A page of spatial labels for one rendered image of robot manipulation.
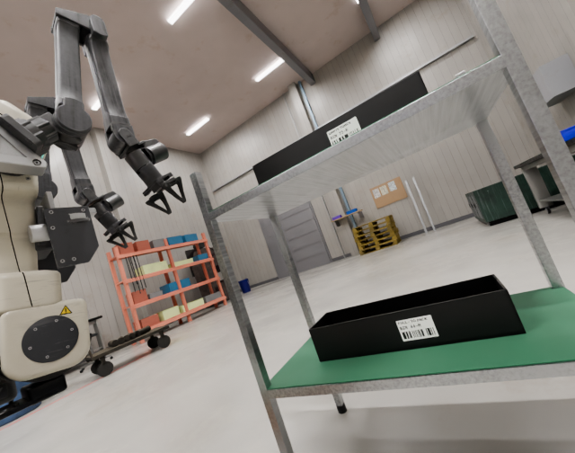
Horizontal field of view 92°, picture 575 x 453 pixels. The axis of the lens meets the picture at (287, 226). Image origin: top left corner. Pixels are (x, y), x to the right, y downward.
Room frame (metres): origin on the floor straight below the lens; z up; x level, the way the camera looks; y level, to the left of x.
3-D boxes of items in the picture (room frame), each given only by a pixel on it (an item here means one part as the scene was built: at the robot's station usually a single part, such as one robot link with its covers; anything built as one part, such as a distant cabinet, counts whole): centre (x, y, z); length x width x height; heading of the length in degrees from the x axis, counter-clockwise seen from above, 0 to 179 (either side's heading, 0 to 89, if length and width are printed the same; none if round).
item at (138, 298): (7.72, 3.50, 1.22); 2.72 x 0.71 x 2.44; 148
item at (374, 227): (8.93, -2.59, 0.44); 1.25 x 0.86 x 0.89; 62
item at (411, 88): (0.90, -0.25, 1.01); 0.57 x 0.17 x 0.11; 64
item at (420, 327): (0.92, -0.24, 0.41); 0.57 x 0.17 x 0.11; 62
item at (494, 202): (5.58, -4.59, 0.36); 1.80 x 1.64 x 0.71; 152
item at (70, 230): (0.79, 0.65, 0.99); 0.28 x 0.16 x 0.22; 52
